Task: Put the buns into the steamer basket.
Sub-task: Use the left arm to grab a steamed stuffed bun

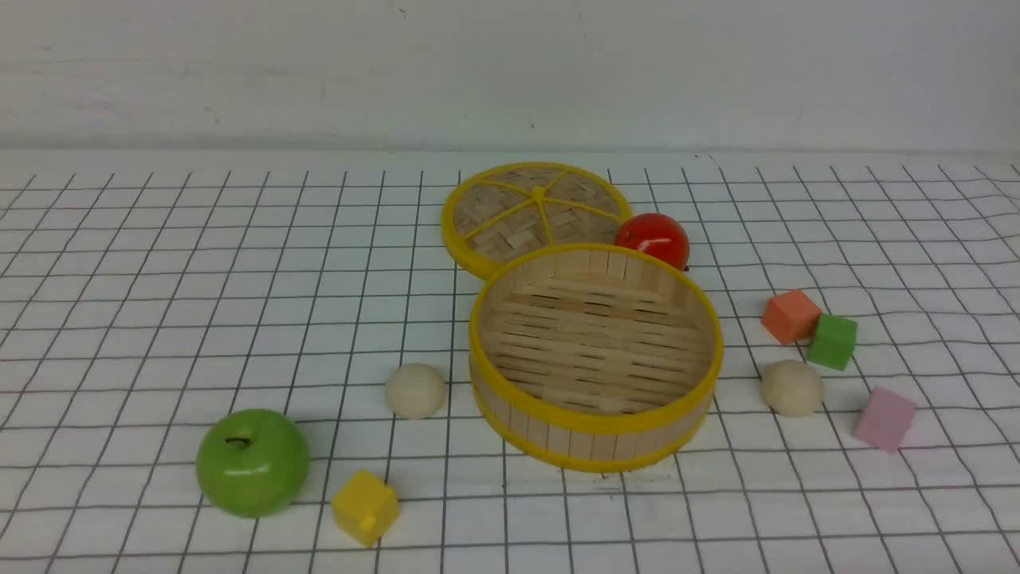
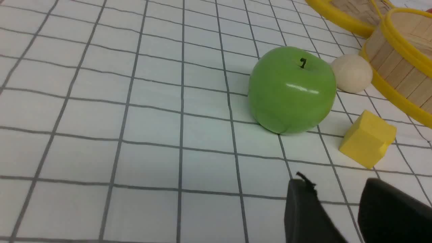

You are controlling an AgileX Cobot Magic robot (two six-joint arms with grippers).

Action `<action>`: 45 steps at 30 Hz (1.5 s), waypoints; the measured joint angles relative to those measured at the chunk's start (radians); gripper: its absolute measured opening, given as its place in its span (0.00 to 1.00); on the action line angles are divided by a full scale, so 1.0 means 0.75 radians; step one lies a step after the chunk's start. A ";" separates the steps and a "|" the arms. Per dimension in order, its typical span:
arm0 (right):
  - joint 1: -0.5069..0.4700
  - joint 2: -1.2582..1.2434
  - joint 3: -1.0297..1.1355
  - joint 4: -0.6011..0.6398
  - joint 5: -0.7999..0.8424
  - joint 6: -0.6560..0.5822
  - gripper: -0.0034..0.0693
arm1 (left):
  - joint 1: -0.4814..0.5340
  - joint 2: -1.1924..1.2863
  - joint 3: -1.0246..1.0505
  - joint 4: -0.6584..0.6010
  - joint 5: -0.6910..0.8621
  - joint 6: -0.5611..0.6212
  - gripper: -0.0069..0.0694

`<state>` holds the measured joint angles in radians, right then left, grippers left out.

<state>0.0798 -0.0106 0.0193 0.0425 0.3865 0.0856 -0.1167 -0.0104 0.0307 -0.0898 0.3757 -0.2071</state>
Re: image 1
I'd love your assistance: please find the white bun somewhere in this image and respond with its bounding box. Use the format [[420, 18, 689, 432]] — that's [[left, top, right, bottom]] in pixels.
[[385, 363, 447, 420], [760, 360, 825, 418]]

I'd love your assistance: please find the bamboo steamer lid yellow rim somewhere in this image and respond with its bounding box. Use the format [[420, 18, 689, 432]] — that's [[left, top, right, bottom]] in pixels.
[[441, 161, 633, 280]]

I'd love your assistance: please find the bamboo steamer tray yellow rim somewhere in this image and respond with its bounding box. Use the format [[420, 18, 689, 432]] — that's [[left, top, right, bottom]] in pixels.
[[469, 244, 724, 474]]

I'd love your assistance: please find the red tomato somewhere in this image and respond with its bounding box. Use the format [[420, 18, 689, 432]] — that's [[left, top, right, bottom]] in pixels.
[[614, 212, 691, 272]]

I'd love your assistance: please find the yellow cube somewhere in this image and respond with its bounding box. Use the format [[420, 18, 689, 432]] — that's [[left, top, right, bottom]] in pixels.
[[332, 469, 400, 547]]

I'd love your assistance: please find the orange cube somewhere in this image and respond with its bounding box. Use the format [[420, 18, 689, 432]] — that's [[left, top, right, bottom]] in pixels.
[[761, 290, 822, 345]]

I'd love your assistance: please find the green apple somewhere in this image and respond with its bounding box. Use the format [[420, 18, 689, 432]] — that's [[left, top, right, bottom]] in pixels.
[[194, 408, 311, 519]]

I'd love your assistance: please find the green cube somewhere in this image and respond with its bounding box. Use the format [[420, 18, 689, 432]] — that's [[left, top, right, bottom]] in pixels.
[[806, 313, 857, 371]]

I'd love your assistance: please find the pink cube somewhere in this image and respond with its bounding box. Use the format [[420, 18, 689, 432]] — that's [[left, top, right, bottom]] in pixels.
[[853, 387, 916, 454]]

